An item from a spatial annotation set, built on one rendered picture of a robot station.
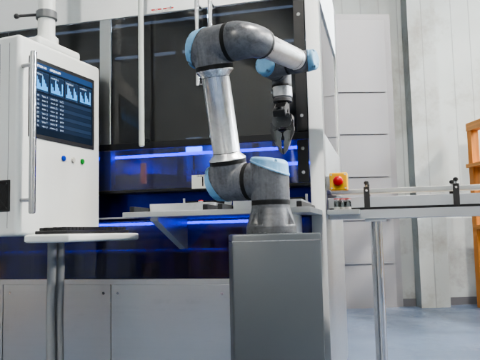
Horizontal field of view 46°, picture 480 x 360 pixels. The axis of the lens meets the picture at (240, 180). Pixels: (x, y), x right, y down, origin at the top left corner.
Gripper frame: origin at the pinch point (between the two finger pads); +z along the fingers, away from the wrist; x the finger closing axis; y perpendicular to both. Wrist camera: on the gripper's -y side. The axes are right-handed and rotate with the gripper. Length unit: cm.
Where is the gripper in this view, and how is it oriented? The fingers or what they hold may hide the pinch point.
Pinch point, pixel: (283, 150)
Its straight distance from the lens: 213.7
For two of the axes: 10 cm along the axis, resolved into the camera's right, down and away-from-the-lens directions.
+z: 0.2, 10.0, -0.9
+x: -9.7, 0.4, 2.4
